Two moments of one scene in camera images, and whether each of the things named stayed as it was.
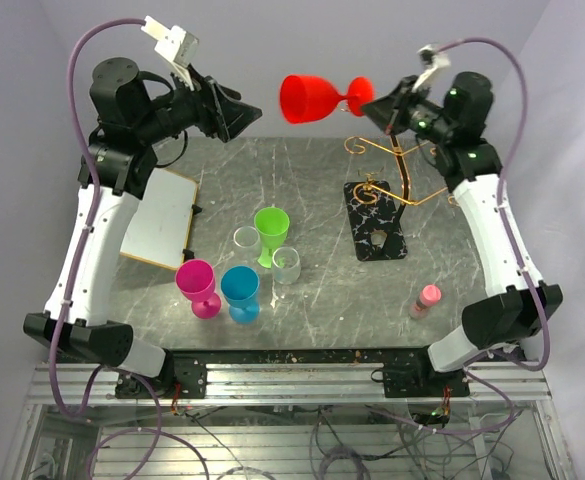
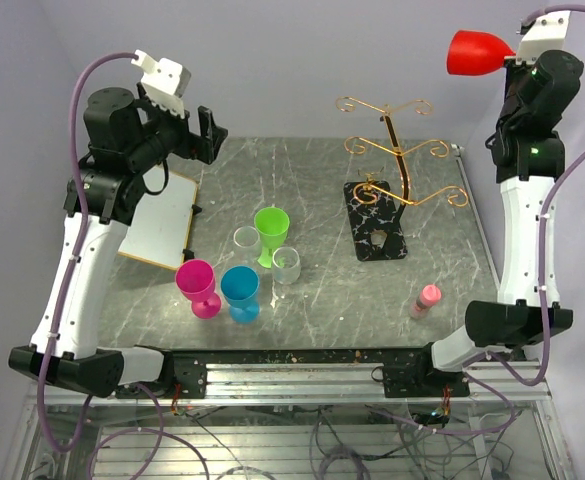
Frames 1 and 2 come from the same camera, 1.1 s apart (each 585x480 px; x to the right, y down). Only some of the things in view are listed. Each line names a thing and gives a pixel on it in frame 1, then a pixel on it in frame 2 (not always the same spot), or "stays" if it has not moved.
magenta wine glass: [195, 279] stays
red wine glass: [307, 98] -> [472, 52]
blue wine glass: [240, 286] stays
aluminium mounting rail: [493, 383] stays
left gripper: [219, 115] -> [200, 147]
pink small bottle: [429, 296] stays
